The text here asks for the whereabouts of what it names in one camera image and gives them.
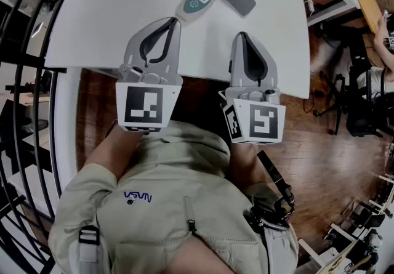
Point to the black metal railing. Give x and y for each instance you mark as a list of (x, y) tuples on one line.
[(18, 88)]

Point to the yellow wooden desk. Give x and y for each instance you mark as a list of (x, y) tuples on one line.
[(366, 2)]

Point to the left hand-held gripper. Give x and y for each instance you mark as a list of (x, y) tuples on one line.
[(143, 106)]

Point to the white power adapter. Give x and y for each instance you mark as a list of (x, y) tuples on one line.
[(310, 4)]

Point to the person's right forearm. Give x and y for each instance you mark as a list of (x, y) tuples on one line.
[(246, 165)]

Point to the person's left forearm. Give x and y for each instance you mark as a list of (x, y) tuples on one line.
[(110, 152)]

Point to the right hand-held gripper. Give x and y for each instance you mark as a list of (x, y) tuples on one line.
[(261, 119)]

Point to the black office chair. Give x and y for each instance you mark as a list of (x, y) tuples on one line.
[(360, 103)]

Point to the beige t-shirt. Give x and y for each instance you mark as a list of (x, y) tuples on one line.
[(160, 192)]

